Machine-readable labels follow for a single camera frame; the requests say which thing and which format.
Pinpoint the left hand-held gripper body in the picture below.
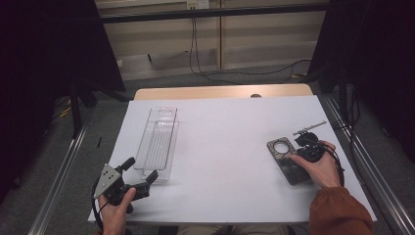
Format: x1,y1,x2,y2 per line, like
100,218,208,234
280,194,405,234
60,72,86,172
92,163,152,214

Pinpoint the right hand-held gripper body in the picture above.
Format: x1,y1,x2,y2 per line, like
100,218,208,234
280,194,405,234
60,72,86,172
293,120,328,164

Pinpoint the grey metal phone case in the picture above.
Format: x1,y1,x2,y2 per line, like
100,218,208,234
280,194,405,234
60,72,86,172
266,136,312,186

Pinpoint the clear plastic packaging box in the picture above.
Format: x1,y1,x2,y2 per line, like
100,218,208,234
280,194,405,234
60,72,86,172
133,106,180,182

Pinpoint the person's right hand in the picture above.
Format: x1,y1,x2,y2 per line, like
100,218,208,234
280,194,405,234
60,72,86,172
290,140,344,190

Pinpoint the person's left hand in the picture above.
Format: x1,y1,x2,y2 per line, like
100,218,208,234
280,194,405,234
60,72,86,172
97,187,137,235

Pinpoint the black metal stand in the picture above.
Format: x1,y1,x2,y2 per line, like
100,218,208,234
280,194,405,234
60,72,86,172
69,81,99,140

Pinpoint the white table sheet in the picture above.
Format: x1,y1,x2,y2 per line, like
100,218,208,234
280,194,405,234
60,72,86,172
87,95,378,225

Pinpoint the black curtain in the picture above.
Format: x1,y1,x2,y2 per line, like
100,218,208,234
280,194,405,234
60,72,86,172
306,0,415,165
0,0,126,204

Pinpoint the black horizontal bar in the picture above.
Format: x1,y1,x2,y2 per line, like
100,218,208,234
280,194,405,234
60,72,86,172
97,2,331,24

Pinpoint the left hand-held gripper cable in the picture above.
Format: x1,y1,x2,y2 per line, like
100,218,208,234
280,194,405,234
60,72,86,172
91,177,106,233

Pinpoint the hand-held gripper cable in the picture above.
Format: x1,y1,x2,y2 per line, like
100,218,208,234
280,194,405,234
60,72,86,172
91,177,106,233
321,143,346,187

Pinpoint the right hand-held gripper cable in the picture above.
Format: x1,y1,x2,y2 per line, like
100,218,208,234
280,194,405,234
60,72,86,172
321,143,346,187

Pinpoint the black cable bundle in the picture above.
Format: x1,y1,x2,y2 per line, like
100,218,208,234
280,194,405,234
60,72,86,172
332,91,363,184

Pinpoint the metal floor rail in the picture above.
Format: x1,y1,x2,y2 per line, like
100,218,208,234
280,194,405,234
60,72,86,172
321,94,415,235
27,123,89,235

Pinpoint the yellow cable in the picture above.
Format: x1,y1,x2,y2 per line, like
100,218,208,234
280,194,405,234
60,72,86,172
53,97,72,119

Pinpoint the long black floor cable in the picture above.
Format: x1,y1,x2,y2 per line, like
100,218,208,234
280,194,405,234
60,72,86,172
194,8,312,78

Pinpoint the black wall cable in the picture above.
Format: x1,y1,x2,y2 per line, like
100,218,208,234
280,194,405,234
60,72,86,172
189,8,243,85

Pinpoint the wall power socket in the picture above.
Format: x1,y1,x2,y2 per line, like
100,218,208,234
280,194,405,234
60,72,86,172
186,0,210,10

